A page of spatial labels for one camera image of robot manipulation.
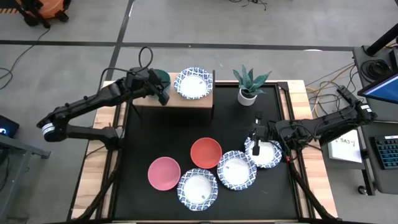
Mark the pink bowl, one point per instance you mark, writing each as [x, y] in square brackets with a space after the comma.
[164, 173]

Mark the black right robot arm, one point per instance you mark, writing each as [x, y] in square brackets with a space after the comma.
[329, 124]

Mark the black metal table frame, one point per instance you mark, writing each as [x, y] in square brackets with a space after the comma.
[283, 87]

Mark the orange black machine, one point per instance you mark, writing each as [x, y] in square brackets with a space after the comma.
[51, 7]

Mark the red bowl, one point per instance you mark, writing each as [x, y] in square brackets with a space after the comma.
[206, 153]

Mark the black power strip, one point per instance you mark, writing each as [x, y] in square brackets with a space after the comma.
[343, 91]

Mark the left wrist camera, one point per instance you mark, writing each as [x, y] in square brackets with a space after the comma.
[138, 79]

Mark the potted plant white pot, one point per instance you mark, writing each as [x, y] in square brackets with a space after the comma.
[247, 99]

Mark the black device blue light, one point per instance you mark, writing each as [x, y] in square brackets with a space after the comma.
[9, 126]

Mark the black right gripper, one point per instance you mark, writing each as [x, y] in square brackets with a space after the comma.
[256, 147]

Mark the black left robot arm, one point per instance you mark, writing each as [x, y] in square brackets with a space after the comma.
[87, 101]

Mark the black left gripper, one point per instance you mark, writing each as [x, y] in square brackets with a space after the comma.
[160, 93]

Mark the black keyboard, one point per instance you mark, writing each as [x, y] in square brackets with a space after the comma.
[387, 152]

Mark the wooden shelf black frame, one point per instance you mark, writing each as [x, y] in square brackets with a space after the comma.
[186, 103]

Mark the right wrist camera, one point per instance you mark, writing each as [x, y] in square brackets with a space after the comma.
[266, 132]

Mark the black pole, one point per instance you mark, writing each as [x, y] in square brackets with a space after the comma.
[382, 40]

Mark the grey desk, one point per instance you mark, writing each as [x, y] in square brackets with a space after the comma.
[359, 62]

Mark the white paper sign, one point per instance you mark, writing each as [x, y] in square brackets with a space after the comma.
[346, 151]

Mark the grey keyboard cart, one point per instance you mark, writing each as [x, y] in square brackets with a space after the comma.
[377, 180]

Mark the computer monitor blue screen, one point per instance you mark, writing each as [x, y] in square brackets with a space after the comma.
[384, 88]

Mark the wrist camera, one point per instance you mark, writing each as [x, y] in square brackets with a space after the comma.
[266, 132]
[138, 79]

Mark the grey metal stand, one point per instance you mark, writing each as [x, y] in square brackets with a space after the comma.
[25, 147]

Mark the blue patterned paper bowl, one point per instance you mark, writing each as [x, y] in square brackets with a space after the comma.
[197, 189]
[269, 155]
[192, 85]
[236, 171]

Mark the green bowl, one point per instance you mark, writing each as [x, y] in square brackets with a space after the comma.
[166, 81]

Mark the black caster wheel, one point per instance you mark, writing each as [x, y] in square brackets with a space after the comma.
[361, 189]

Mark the black table mat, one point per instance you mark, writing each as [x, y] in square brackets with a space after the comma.
[255, 199]

